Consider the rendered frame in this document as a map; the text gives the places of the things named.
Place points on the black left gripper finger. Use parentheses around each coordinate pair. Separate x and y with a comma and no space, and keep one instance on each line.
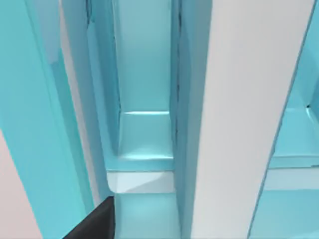
(97,222)

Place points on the light blue rack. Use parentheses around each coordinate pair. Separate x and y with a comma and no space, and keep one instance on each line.
(144,99)

